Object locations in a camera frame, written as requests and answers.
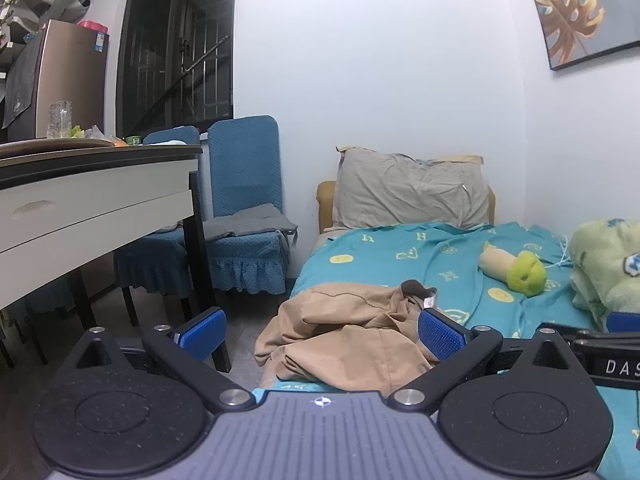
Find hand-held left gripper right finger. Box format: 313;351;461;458
387;307;592;416

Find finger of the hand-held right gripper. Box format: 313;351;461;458
549;311;640;357

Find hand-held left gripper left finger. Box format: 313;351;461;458
60;306;257;415

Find tan pants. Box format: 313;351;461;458
254;280;442;394

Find green printed fleece blanket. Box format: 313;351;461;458
569;217;640;333

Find teal printed bed sheet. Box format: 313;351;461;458
250;221;640;480

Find blue covered chair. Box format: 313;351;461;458
113;125;203;327
202;115;300;297

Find green and cream plush toy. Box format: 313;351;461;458
478;241;548;296

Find grey folded cloth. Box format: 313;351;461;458
202;203;294;242

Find grey pillow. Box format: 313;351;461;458
332;146;491;234

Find white table with dark top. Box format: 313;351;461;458
0;140;234;374

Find clear plastic food bag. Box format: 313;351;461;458
69;124;124;147

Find clear glass cup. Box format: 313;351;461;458
46;101;74;140

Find gold refrigerator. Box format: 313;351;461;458
4;19;110;143

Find dark barred door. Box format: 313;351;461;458
115;0;238;137

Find dark hanging cloth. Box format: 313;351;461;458
2;35;42;129

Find white cable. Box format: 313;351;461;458
546;234;575;272

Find leaf wall picture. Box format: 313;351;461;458
520;0;640;72

